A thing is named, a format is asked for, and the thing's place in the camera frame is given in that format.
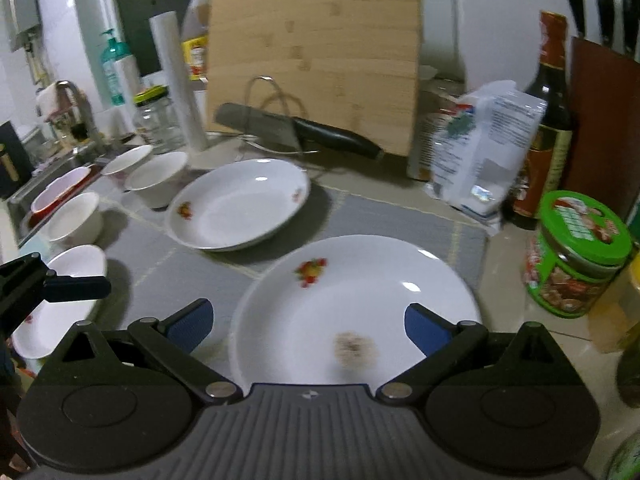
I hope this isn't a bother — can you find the cleaver with black handle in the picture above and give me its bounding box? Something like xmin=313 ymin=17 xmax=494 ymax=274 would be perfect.
xmin=215 ymin=102 xmax=385 ymax=161

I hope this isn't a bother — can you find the dark soy sauce bottle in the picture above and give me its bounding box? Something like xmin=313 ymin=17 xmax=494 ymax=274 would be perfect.
xmin=502 ymin=10 xmax=573 ymax=231

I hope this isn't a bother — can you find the yellowish container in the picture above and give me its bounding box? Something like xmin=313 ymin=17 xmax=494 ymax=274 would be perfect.
xmin=587 ymin=260 xmax=640 ymax=356

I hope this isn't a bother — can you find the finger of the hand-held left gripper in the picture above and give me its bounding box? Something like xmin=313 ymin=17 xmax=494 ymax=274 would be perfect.
xmin=44 ymin=276 xmax=112 ymax=303

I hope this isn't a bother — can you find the red and white dish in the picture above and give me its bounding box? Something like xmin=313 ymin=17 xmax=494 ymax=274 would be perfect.
xmin=30 ymin=166 xmax=92 ymax=216

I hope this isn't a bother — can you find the metal wire rack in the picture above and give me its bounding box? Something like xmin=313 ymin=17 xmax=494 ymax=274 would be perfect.
xmin=205 ymin=75 xmax=321 ymax=158

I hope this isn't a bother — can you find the steel sink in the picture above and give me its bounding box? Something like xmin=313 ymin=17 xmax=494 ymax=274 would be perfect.
xmin=7 ymin=142 xmax=108 ymax=241

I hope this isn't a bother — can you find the bamboo cutting board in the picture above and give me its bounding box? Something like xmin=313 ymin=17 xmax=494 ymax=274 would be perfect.
xmin=206 ymin=0 xmax=423 ymax=163

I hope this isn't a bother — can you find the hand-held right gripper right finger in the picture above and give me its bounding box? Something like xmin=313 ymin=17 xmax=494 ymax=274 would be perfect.
xmin=376 ymin=303 xmax=581 ymax=405

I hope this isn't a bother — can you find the brown knife block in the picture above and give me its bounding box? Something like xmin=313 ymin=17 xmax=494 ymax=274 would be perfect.
xmin=557 ymin=35 xmax=640 ymax=226

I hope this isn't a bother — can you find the grey checked mat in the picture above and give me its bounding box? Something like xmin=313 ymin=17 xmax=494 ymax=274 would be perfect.
xmin=90 ymin=150 xmax=488 ymax=361

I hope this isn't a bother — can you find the brown oil bottle yellow cap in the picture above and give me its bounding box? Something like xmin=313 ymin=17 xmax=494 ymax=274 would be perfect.
xmin=180 ymin=0 xmax=221 ymax=81

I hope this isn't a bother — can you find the white printed bag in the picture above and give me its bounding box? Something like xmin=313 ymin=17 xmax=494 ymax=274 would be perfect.
xmin=425 ymin=80 xmax=548 ymax=223

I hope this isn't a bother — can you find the soap bottle with green pump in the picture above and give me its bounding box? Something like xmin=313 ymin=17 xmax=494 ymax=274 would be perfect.
xmin=99 ymin=28 xmax=143 ymax=108

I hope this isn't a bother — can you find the black box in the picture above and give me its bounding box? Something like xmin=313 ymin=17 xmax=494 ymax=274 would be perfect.
xmin=0 ymin=121 xmax=36 ymax=201

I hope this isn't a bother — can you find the pink and white cloth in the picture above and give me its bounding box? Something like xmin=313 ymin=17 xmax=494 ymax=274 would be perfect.
xmin=36 ymin=81 xmax=76 ymax=116

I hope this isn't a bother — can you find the glass jar with green lid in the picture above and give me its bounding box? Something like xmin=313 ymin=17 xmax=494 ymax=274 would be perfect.
xmin=132 ymin=86 xmax=186 ymax=153

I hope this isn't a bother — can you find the white bowl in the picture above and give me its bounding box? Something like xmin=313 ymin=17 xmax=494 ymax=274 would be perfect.
xmin=124 ymin=151 xmax=189 ymax=209
xmin=100 ymin=145 xmax=153 ymax=192
xmin=11 ymin=245 xmax=108 ymax=359
xmin=46 ymin=192 xmax=102 ymax=247

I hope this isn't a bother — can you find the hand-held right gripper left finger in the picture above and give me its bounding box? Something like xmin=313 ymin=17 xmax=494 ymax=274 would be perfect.
xmin=42 ymin=298 xmax=245 ymax=407

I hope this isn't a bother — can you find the steel faucet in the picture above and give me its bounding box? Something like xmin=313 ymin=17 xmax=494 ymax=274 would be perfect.
xmin=37 ymin=80 xmax=103 ymax=153

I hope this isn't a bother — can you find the white water heater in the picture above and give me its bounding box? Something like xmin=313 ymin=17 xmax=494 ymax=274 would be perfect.
xmin=0 ymin=0 xmax=43 ymax=51

